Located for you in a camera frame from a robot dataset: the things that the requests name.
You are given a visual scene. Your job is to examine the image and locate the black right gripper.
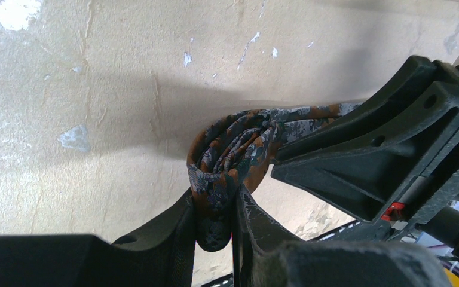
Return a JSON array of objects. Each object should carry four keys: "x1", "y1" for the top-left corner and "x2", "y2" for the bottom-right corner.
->
[{"x1": 272, "y1": 56, "x2": 459, "y2": 261}]

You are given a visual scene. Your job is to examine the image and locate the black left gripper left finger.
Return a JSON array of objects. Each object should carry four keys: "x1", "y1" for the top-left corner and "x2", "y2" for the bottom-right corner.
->
[{"x1": 0, "y1": 191, "x2": 195, "y2": 286}]

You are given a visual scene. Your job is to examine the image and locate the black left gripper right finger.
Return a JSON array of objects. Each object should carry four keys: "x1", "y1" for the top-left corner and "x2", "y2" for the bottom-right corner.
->
[{"x1": 233, "y1": 185, "x2": 451, "y2": 286}]

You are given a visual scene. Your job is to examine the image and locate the brown floral tie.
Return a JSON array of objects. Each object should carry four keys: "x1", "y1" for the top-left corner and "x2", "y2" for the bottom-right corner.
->
[{"x1": 186, "y1": 103, "x2": 360, "y2": 252}]

